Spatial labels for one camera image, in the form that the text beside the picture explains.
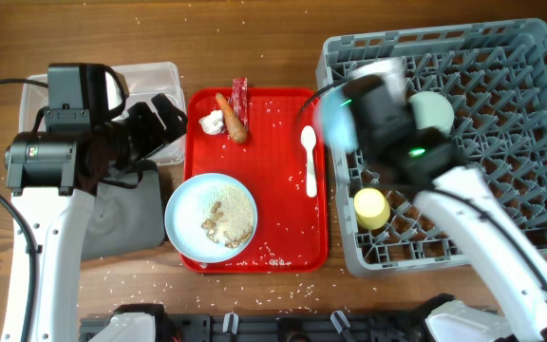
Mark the clear plastic bin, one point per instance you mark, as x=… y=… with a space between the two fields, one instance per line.
x=144 y=82

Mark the small light blue saucer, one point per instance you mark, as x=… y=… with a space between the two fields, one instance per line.
x=337 y=121

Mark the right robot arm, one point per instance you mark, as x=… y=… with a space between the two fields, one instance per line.
x=449 y=193

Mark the orange carrot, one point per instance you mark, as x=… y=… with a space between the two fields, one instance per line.
x=234 y=126

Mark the yellow plastic cup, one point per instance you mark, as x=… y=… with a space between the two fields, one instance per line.
x=371 y=208

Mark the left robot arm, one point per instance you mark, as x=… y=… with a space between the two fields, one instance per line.
x=84 y=184

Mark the large light blue plate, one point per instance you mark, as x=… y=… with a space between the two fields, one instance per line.
x=185 y=212

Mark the grey dishwasher rack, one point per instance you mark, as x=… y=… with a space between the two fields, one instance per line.
x=494 y=75

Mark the red snack wrapper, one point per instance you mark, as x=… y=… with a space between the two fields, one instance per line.
x=239 y=100

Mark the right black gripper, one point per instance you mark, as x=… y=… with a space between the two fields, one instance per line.
x=366 y=93

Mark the black plastic tray bin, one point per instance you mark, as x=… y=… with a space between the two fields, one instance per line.
x=127 y=215

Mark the crumpled white tissue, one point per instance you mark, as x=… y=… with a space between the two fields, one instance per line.
x=213 y=123

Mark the mint green bowl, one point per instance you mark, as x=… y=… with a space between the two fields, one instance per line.
x=432 y=110

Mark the red plastic serving tray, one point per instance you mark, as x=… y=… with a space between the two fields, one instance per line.
x=292 y=233

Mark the peanut shells and rice pile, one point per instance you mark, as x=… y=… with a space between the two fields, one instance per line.
x=229 y=216

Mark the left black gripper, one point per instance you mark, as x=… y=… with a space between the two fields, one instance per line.
x=155 y=134

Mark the white plastic spoon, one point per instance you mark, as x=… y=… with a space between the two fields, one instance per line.
x=308 y=140

